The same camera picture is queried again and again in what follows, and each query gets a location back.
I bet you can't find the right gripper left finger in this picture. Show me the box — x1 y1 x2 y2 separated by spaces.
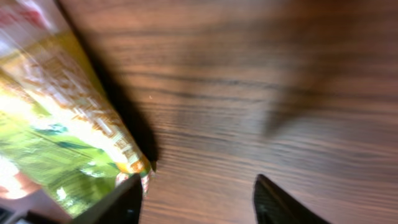
70 174 143 224

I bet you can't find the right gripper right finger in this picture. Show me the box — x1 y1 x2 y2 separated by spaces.
252 174 329 224

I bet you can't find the green yellow snack pouch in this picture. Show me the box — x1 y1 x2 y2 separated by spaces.
1 1 153 217

